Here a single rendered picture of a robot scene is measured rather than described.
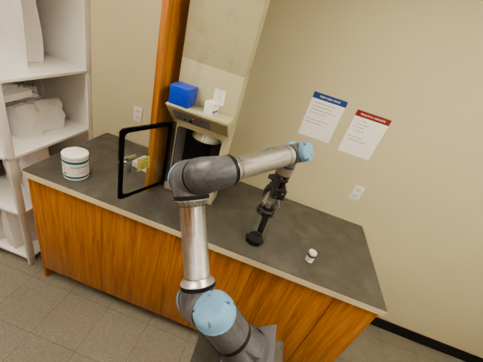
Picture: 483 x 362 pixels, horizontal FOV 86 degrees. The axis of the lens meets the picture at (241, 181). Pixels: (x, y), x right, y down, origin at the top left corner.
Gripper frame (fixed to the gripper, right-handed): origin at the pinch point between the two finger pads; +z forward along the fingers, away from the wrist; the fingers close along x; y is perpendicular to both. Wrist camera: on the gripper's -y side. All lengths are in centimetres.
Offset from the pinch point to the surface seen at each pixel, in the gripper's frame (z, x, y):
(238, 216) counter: 25.6, -8.2, -18.0
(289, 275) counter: 26.3, 17.5, 19.7
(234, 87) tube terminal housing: -46, -30, -24
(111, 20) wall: -51, -112, -92
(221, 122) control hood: -31.0, -32.5, -13.3
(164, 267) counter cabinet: 61, -45, -1
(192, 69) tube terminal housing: -47, -51, -30
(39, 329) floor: 120, -113, 13
